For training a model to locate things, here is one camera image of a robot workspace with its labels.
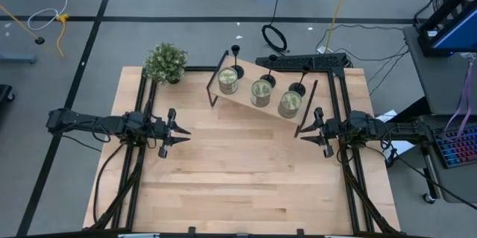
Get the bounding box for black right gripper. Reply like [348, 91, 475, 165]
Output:
[298, 107, 346, 159]

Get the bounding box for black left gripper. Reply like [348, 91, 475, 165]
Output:
[151, 108, 192, 159]

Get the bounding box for scented candle metal tin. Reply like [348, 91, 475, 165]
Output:
[250, 78, 274, 108]
[277, 90, 303, 119]
[217, 66, 239, 95]

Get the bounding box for green potted plant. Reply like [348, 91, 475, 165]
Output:
[142, 42, 189, 85]

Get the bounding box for black perforated metal plate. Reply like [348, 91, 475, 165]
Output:
[255, 52, 353, 72]

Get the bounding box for wooden shelf riser black legs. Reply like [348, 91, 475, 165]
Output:
[206, 50, 320, 139]

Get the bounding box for white paper sheet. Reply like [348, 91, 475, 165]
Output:
[374, 109, 417, 160]

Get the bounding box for grey desk top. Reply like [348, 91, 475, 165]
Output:
[402, 25, 477, 116]

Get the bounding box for backlit rainbow keyboard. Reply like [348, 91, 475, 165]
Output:
[432, 124, 477, 169]

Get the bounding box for orange rod with black foot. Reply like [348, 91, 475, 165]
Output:
[0, 4, 45, 46]

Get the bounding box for black monitor blue screen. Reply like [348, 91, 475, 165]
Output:
[417, 0, 477, 58]

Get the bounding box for black object on floor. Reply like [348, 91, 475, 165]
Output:
[0, 84, 16, 104]

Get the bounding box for grey floor bar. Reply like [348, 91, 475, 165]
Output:
[0, 53, 37, 64]

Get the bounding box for black arm base cable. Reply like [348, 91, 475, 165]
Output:
[92, 143, 126, 224]

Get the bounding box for black coiled floor cable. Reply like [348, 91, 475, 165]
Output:
[260, 0, 290, 54]

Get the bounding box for long yellow floor cable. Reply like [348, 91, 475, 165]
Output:
[324, 0, 355, 53]

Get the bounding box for purple lanyard strap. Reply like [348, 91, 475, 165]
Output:
[443, 53, 476, 138]

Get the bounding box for yellow knotted floor cable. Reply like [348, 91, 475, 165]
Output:
[55, 13, 71, 59]

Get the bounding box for white floor cable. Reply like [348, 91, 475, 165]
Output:
[26, 0, 69, 32]

